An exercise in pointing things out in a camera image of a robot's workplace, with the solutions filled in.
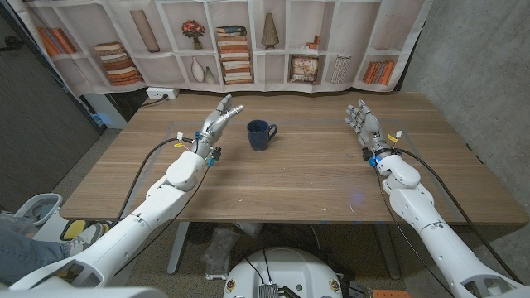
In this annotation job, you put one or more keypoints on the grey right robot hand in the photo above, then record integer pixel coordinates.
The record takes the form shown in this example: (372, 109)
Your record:
(370, 128)

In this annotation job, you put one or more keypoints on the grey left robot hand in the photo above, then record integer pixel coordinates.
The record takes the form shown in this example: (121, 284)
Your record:
(213, 126)

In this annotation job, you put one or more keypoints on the dark blue ceramic mug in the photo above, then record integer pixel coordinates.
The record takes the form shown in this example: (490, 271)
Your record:
(258, 136)

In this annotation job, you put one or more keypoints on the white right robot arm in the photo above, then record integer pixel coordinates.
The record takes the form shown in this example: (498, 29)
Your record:
(439, 240)

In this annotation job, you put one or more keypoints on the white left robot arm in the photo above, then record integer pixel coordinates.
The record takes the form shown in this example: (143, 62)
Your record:
(132, 232)

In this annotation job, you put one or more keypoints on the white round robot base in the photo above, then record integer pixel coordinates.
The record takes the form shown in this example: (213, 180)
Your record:
(285, 269)

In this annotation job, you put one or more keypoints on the white power strip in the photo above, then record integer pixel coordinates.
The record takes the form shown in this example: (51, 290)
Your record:
(159, 92)

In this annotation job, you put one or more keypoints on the printed bookshelf backdrop cloth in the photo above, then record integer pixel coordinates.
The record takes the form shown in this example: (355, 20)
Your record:
(273, 66)

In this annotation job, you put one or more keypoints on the white cabinet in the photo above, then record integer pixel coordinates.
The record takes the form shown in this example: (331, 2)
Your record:
(105, 111)

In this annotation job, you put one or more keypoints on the grey table leg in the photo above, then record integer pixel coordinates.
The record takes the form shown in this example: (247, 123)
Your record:
(389, 252)

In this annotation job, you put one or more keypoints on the clear plastic bag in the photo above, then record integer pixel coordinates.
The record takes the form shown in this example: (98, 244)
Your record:
(219, 252)

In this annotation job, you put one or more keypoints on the white table leg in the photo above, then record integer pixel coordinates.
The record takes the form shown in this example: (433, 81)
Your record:
(178, 248)

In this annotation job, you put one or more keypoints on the orange box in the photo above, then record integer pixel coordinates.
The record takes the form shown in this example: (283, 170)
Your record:
(391, 294)

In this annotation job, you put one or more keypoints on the grey sneaker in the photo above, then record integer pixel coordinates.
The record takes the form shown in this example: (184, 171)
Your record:
(85, 238)

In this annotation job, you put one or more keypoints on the yellow and black pad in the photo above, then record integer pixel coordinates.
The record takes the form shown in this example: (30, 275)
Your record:
(74, 229)

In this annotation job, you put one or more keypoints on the person's leg in jeans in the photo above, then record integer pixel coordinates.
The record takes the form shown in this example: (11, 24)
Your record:
(20, 256)

